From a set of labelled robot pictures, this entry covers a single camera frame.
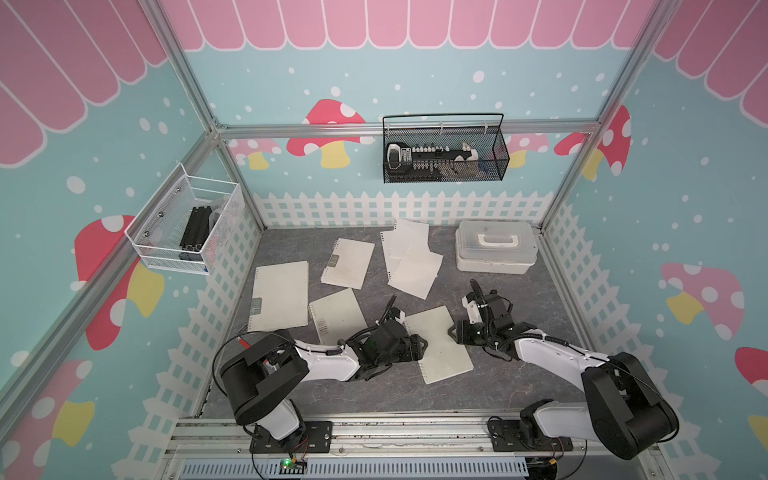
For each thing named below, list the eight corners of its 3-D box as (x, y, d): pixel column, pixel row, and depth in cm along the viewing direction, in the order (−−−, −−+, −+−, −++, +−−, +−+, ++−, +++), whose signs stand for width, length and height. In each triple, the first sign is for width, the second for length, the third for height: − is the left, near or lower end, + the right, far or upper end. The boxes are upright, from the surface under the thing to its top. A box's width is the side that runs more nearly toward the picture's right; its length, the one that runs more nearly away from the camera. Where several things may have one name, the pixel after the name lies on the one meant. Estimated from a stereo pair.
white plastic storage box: (458, 276, 108) (465, 253, 98) (453, 244, 118) (459, 220, 107) (528, 276, 108) (543, 253, 98) (517, 244, 118) (529, 220, 107)
